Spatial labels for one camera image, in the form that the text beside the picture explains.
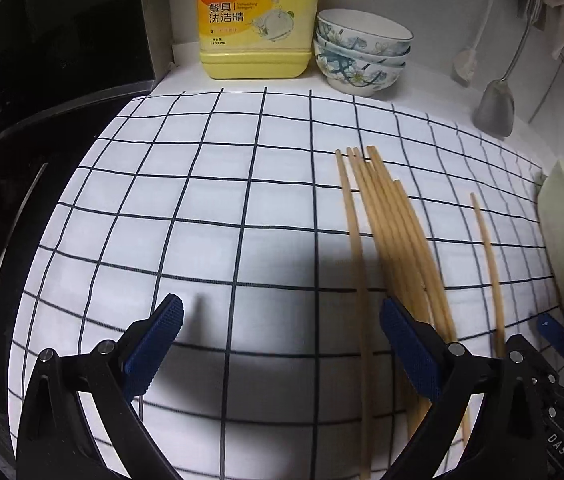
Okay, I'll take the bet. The pile of wooden chopsticks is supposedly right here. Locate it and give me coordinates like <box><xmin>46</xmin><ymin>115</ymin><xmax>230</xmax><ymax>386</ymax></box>
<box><xmin>346</xmin><ymin>145</ymin><xmax>473</xmax><ymax>451</ymax></box>

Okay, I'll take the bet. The yellow detergent bottle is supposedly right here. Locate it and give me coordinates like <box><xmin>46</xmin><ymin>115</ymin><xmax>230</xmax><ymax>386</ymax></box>
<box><xmin>194</xmin><ymin>0</ymin><xmax>325</xmax><ymax>80</ymax></box>

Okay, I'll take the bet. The white black checkered cloth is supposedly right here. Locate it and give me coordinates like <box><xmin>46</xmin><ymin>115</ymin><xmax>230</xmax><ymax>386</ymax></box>
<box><xmin>6</xmin><ymin>87</ymin><xmax>564</xmax><ymax>480</ymax></box>

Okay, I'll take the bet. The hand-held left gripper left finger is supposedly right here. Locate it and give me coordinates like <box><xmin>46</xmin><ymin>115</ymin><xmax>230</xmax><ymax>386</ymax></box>
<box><xmin>16</xmin><ymin>294</ymin><xmax>185</xmax><ymax>480</ymax></box>

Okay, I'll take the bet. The blue floral ceramic bowl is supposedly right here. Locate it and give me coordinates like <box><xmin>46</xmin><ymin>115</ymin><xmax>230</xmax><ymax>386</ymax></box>
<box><xmin>314</xmin><ymin>52</ymin><xmax>407</xmax><ymax>97</ymax></box>
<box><xmin>313</xmin><ymin>37</ymin><xmax>411</xmax><ymax>70</ymax></box>
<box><xmin>316</xmin><ymin>8</ymin><xmax>415</xmax><ymax>56</ymax></box>

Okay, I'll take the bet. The thin metal hanging rod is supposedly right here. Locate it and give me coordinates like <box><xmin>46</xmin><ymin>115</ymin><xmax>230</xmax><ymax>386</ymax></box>
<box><xmin>528</xmin><ymin>50</ymin><xmax>564</xmax><ymax>124</ymax></box>

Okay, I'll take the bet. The hanging metal spatula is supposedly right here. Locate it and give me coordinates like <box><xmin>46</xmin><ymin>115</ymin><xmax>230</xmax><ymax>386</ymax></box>
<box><xmin>472</xmin><ymin>0</ymin><xmax>548</xmax><ymax>141</ymax></box>

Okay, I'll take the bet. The white hanging utensil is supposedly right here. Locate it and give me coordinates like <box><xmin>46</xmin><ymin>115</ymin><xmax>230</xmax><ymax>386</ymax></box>
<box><xmin>451</xmin><ymin>0</ymin><xmax>505</xmax><ymax>83</ymax></box>

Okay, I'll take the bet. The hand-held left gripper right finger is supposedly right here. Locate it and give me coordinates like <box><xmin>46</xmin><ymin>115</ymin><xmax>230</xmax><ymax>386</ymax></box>
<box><xmin>380</xmin><ymin>298</ymin><xmax>549</xmax><ymax>480</ymax></box>

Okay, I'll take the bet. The single wooden chopstick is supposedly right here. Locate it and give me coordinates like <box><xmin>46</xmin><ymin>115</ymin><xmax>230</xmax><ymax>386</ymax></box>
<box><xmin>470</xmin><ymin>193</ymin><xmax>508</xmax><ymax>358</ymax></box>
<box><xmin>336</xmin><ymin>149</ymin><xmax>375</xmax><ymax>480</ymax></box>

